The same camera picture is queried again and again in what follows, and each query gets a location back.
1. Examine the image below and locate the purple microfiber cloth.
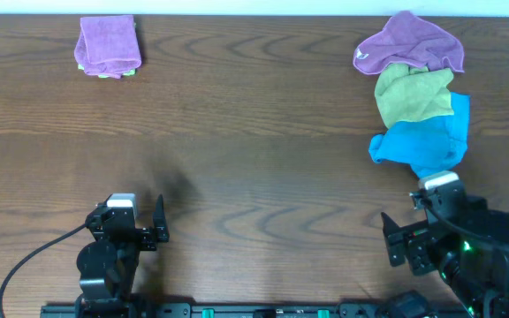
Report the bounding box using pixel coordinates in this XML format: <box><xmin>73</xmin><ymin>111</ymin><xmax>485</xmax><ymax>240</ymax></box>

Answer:
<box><xmin>73</xmin><ymin>14</ymin><xmax>143</xmax><ymax>80</ymax></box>

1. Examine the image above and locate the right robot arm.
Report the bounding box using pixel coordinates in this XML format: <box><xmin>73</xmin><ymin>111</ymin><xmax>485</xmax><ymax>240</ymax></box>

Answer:
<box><xmin>381</xmin><ymin>180</ymin><xmax>509</xmax><ymax>317</ymax></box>

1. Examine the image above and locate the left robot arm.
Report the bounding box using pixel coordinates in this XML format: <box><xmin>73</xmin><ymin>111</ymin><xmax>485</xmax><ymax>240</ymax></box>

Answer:
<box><xmin>75</xmin><ymin>193</ymin><xmax>170</xmax><ymax>317</ymax></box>

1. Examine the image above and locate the crumpled blue cloth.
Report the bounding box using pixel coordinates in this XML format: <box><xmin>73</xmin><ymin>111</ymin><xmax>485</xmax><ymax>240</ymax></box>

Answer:
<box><xmin>368</xmin><ymin>93</ymin><xmax>470</xmax><ymax>178</ymax></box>

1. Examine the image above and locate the crumpled olive green cloth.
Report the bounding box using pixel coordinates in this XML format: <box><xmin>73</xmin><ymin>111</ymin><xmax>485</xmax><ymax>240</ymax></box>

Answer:
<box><xmin>374</xmin><ymin>64</ymin><xmax>454</xmax><ymax>128</ymax></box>

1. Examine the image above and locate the folded light green cloth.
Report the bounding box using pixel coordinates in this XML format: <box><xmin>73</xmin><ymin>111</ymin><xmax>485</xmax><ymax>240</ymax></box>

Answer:
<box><xmin>77</xmin><ymin>20</ymin><xmax>138</xmax><ymax>80</ymax></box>

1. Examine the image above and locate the crumpled purple cloth at top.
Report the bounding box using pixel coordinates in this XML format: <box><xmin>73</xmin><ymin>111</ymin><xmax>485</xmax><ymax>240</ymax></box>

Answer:
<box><xmin>353</xmin><ymin>11</ymin><xmax>465</xmax><ymax>75</ymax></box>

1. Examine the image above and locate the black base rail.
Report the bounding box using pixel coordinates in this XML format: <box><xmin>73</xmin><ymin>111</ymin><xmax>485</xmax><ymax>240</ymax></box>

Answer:
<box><xmin>40</xmin><ymin>291</ymin><xmax>470</xmax><ymax>318</ymax></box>

